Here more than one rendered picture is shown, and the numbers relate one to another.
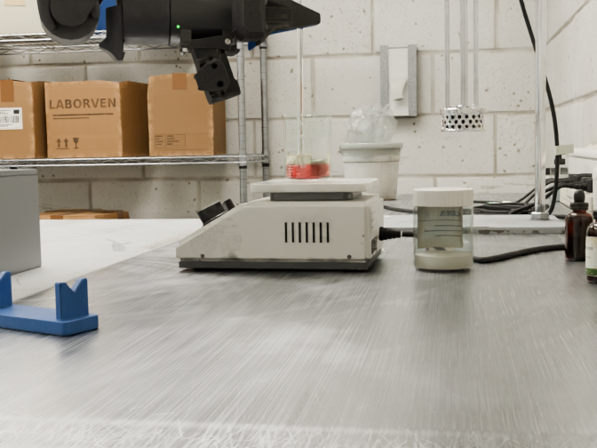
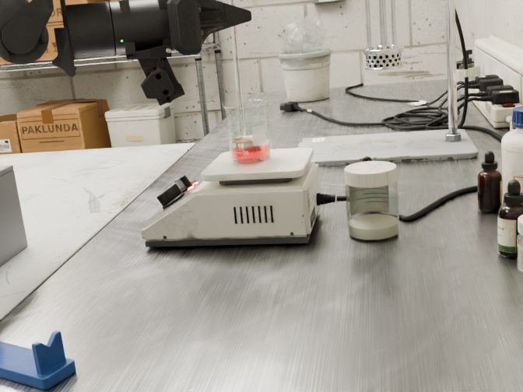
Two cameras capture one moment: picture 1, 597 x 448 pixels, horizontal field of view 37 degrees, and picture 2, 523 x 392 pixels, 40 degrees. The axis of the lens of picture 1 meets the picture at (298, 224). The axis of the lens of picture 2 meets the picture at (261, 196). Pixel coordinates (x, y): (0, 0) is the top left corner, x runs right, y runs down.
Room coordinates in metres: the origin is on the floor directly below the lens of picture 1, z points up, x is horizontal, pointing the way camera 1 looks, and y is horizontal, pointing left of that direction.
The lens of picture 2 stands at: (0.10, -0.02, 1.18)
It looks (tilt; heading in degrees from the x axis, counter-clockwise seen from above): 15 degrees down; 0
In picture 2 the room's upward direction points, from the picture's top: 5 degrees counter-clockwise
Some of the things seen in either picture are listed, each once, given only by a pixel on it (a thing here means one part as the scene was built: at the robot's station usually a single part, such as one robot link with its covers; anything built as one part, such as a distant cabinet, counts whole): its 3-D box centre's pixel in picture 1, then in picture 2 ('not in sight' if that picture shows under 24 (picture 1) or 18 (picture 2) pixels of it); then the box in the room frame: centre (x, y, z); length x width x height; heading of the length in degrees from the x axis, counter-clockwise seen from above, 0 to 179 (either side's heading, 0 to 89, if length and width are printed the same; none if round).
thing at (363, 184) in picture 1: (316, 185); (259, 163); (0.95, -0.02, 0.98); 0.12 x 0.12 x 0.01; 78
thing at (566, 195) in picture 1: (588, 197); (493, 99); (1.60, -0.52, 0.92); 0.40 x 0.06 x 0.04; 170
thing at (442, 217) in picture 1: (442, 228); (372, 201); (0.89, -0.14, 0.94); 0.06 x 0.06 x 0.08
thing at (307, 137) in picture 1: (305, 146); (247, 131); (0.94, -0.01, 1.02); 0.06 x 0.05 x 0.08; 56
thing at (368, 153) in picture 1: (370, 151); (305, 58); (2.02, -0.17, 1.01); 0.14 x 0.14 x 0.21
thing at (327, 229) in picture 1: (293, 226); (242, 199); (0.95, 0.01, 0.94); 0.22 x 0.13 x 0.08; 78
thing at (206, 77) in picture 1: (210, 70); (156, 75); (0.92, 0.09, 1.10); 0.07 x 0.06 x 0.07; 10
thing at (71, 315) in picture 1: (32, 301); (15, 349); (0.64, 0.19, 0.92); 0.10 x 0.03 x 0.04; 58
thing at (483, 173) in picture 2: (579, 224); (489, 180); (0.94, -0.29, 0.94); 0.03 x 0.03 x 0.07
